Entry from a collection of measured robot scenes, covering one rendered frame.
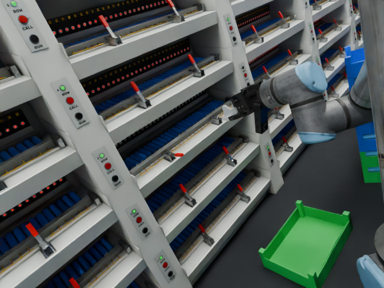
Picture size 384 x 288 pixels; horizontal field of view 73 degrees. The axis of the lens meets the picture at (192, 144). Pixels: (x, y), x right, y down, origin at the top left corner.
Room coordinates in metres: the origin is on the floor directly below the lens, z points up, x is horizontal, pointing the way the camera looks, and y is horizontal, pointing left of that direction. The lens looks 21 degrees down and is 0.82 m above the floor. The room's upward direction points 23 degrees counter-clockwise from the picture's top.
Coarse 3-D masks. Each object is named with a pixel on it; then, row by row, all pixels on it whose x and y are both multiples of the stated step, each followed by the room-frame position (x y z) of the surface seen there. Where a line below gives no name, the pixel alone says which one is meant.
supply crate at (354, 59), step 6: (348, 48) 1.04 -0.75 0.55; (348, 54) 1.04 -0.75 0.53; (354, 54) 1.04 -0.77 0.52; (360, 54) 1.03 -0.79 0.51; (348, 60) 0.90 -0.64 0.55; (354, 60) 1.04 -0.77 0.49; (360, 60) 1.03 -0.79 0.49; (348, 66) 0.90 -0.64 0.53; (354, 66) 0.89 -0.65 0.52; (360, 66) 0.88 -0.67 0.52; (348, 72) 0.90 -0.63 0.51; (354, 72) 0.89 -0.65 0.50; (348, 78) 0.90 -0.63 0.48
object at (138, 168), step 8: (224, 104) 1.08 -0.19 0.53; (216, 112) 1.03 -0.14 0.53; (208, 120) 1.00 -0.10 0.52; (192, 128) 0.95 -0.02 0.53; (184, 136) 0.91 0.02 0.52; (168, 144) 0.88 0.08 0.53; (176, 144) 0.89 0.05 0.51; (160, 152) 0.84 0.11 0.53; (144, 160) 0.82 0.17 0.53; (152, 160) 0.82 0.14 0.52; (136, 168) 0.78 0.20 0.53; (144, 168) 0.79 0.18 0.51
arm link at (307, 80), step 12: (288, 72) 0.69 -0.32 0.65; (300, 72) 0.65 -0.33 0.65; (312, 72) 0.64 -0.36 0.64; (276, 84) 0.71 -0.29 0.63; (288, 84) 0.67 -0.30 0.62; (300, 84) 0.64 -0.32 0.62; (312, 84) 0.62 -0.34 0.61; (324, 84) 0.64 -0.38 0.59; (276, 96) 0.71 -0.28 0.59; (288, 96) 0.68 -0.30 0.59; (300, 96) 0.64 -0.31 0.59; (312, 96) 0.63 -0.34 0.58
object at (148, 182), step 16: (224, 96) 1.16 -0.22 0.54; (176, 112) 1.07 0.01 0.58; (208, 128) 0.96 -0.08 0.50; (224, 128) 0.98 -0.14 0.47; (128, 144) 0.92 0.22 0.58; (192, 144) 0.88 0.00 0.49; (208, 144) 0.92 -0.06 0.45; (176, 160) 0.81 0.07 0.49; (144, 176) 0.77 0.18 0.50; (160, 176) 0.77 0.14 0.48; (144, 192) 0.73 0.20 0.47
